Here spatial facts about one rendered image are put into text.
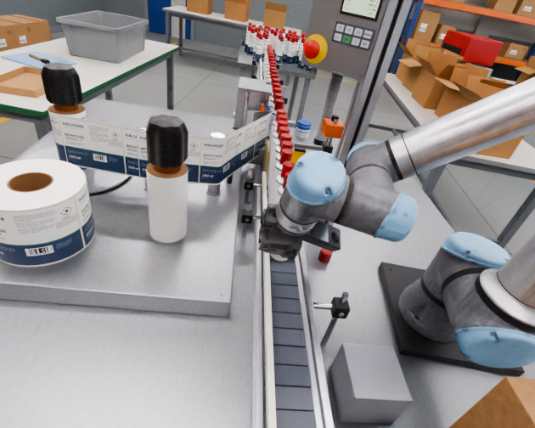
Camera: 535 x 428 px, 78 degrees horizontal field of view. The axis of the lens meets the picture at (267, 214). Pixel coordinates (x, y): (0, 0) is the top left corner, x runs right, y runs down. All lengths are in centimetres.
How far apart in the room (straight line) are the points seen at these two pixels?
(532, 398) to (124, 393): 58
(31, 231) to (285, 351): 54
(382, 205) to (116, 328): 56
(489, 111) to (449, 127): 5
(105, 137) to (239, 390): 71
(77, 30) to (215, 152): 191
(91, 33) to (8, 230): 203
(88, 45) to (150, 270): 212
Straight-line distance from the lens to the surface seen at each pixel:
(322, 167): 46
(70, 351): 75
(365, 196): 49
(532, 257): 62
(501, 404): 51
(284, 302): 74
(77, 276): 80
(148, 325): 75
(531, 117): 62
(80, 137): 104
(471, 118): 60
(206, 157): 95
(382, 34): 80
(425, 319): 84
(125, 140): 98
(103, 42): 266
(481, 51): 624
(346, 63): 82
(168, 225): 80
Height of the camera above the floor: 144
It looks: 35 degrees down
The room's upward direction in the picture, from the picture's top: 11 degrees clockwise
